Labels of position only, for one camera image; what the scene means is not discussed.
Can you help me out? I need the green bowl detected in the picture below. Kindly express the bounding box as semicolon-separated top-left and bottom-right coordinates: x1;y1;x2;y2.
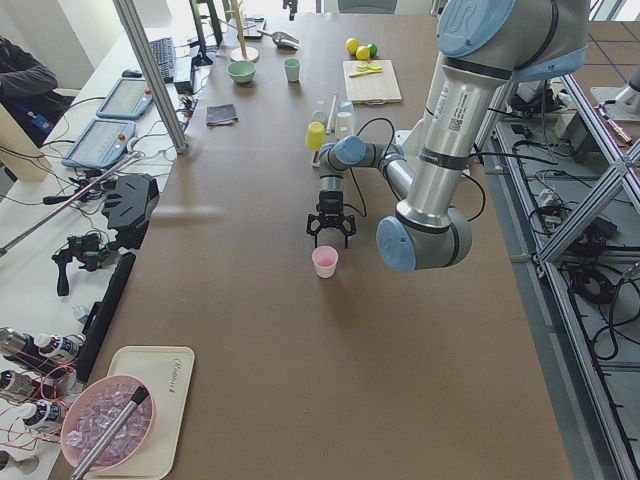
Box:
227;60;256;84

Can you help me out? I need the cream plastic tray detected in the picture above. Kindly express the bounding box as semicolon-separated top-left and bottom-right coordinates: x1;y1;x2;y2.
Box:
87;346;195;479

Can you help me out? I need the aluminium frame post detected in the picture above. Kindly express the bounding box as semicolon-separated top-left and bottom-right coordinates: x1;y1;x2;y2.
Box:
113;0;188;155

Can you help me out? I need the blue teach pendant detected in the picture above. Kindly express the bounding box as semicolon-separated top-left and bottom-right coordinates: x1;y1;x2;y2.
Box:
61;118;136;169
96;78;153;120

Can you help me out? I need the yellow plastic knife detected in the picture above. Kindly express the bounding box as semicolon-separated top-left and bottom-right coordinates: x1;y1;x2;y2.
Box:
348;69;383;78

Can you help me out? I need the grey folded cloth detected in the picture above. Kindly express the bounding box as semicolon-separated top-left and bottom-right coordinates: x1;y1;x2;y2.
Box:
205;104;238;127

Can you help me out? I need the light blue plastic cup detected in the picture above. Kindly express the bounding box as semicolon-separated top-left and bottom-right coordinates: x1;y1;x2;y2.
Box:
338;100;354;115

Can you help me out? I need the grey plastic cup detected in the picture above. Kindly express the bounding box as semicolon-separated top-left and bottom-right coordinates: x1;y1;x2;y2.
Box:
312;110;328;126

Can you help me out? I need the metal scoop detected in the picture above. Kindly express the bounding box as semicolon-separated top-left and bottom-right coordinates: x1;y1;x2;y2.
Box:
259;29;300;50

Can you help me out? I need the pink bowl of ice cubes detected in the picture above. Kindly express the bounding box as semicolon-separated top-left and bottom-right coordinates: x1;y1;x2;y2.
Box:
60;375;155;472

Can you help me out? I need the metal rod with black tip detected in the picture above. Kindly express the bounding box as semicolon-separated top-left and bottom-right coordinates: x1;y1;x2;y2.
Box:
70;386;149;480

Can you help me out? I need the whole yellow lemon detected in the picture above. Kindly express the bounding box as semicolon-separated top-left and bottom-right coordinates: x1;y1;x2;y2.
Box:
345;37;360;55

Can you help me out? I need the cream white plastic cup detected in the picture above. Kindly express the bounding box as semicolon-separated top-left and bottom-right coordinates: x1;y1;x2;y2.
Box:
334;111;354;140

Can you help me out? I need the pink plastic cup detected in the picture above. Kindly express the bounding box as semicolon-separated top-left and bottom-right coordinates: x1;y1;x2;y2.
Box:
311;246;339;279

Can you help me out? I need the black keyboard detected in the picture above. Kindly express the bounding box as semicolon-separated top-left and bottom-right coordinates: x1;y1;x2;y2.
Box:
149;37;176;83

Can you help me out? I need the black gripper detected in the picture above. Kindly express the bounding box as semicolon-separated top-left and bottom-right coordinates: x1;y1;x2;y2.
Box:
306;191;356;249

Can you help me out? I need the white wire cup holder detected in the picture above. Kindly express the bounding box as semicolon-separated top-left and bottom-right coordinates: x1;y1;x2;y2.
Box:
310;91;340;168

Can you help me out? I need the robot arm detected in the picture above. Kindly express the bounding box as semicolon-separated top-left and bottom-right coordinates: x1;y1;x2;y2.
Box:
307;1;590;272

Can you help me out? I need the yellow plastic cup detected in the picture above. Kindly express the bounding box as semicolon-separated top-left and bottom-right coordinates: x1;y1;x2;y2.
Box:
305;121;326;151

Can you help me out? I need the green plastic cup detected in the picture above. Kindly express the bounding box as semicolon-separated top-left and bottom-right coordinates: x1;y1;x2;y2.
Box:
283;58;301;83

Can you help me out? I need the wooden cutting board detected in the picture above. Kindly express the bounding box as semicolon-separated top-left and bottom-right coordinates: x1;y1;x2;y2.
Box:
342;60;402;103

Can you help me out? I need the person in dark clothes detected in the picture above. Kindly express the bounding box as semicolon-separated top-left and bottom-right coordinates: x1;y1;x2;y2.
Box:
1;37;72;146

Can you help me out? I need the black gripper mount plate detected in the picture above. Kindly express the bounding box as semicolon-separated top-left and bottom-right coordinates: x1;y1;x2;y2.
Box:
102;174;159;252

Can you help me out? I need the wooden mug tree stand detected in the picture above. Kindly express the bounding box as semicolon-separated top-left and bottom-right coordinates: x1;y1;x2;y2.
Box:
223;0;260;63

